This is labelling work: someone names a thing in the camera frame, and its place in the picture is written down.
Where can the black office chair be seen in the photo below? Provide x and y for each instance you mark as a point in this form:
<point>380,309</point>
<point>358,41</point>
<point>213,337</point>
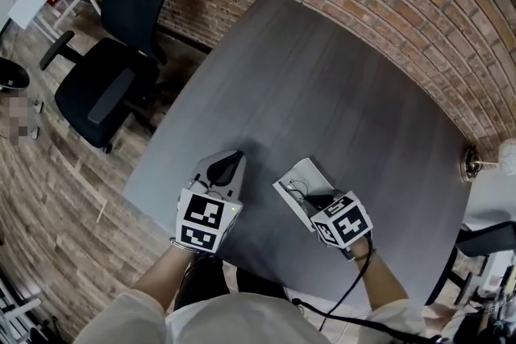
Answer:
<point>483,241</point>
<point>129,12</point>

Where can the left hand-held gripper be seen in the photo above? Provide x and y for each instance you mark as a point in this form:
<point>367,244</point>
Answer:
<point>201,217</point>

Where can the white glasses case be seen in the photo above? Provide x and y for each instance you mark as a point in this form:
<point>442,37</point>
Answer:
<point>310,173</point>

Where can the person's left forearm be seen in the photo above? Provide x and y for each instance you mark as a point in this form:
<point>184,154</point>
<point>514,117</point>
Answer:
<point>165,274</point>

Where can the brass lamp with white globe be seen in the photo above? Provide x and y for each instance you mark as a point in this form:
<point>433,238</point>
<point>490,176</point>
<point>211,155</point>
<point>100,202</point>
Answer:
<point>472,165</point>

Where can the person's white shirt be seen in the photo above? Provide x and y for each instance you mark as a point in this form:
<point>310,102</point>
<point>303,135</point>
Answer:
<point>234,320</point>

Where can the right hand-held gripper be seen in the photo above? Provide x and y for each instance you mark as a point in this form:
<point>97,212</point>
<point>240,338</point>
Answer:
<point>344,221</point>

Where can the person's right forearm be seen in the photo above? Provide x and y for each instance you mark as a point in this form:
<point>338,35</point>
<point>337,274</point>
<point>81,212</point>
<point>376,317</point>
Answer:
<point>383,278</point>

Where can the red box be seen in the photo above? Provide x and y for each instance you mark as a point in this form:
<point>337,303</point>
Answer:
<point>52,0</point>

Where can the dark grey wooden table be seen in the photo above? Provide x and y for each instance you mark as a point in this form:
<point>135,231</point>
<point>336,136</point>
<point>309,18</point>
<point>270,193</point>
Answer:
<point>306,84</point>

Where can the person's black trousers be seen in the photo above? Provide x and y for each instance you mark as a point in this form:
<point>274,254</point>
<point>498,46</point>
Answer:
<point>258,284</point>

